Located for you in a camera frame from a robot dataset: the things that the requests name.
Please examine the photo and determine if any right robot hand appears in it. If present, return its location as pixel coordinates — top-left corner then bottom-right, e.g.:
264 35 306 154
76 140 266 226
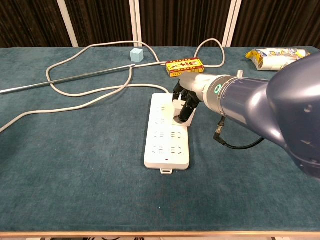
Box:
172 71 216 123

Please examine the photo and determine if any white power adapter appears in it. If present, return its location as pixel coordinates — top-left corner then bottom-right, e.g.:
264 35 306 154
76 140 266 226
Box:
171 99 197 128

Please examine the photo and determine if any white power strip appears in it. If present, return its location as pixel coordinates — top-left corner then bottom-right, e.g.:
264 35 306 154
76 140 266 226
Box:
144 92 191 175

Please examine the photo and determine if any red yellow printed box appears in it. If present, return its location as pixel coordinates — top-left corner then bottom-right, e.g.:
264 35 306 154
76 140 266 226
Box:
165 57 205 78

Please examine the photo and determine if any light blue cube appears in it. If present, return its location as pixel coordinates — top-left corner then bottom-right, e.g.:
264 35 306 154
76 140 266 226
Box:
129 47 145 63

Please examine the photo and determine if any dark partition panel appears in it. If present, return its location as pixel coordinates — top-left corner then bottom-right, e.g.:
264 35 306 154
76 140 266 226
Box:
134 0 238 48
0 0 76 48
64 0 140 48
226 0 320 48

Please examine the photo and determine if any pack of white rolls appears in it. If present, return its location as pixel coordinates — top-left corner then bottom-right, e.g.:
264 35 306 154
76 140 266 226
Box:
244 47 311 72

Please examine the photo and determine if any thin metal rod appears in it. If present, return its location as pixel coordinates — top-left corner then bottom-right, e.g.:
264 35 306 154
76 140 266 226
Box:
0 64 136 95

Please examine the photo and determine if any teal table cloth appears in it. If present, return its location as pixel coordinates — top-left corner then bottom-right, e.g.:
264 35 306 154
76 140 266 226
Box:
0 46 320 235

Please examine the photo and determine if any grey power strip cable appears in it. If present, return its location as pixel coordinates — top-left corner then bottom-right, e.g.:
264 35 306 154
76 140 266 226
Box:
0 38 226 133

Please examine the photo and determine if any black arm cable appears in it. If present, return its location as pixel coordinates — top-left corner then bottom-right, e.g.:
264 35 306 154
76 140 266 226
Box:
213 117 265 150

